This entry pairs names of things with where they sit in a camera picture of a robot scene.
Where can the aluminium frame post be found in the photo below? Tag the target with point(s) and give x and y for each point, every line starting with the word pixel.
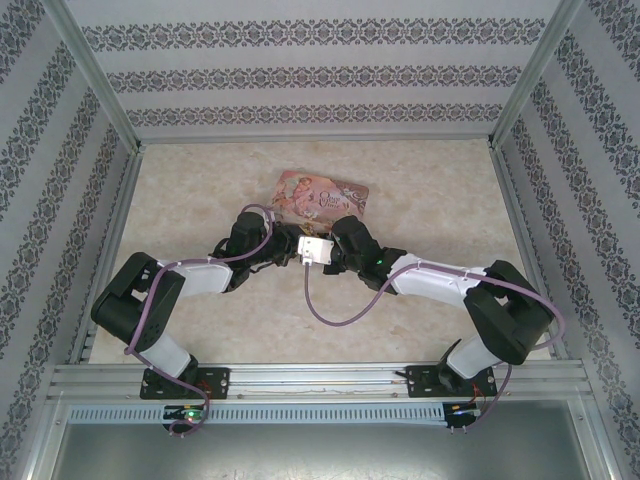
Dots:
pixel 540 65
pixel 95 65

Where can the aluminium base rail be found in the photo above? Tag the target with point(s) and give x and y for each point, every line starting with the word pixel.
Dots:
pixel 320 380

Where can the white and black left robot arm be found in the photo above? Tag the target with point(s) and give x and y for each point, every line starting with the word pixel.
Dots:
pixel 200 277

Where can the pink fairy-tale book box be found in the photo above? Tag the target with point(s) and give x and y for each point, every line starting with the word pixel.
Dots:
pixel 325 192

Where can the small circuit board green light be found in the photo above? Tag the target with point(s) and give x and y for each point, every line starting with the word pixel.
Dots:
pixel 187 414

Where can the grey metal sheet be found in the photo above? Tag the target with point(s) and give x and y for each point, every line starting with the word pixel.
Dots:
pixel 320 455

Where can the aluminium table side rail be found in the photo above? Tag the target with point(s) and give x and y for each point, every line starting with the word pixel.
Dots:
pixel 520 220
pixel 116 220

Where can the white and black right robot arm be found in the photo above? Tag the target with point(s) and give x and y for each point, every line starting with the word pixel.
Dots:
pixel 435 285

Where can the small circuit board yellow light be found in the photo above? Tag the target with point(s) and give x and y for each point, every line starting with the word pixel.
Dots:
pixel 462 408

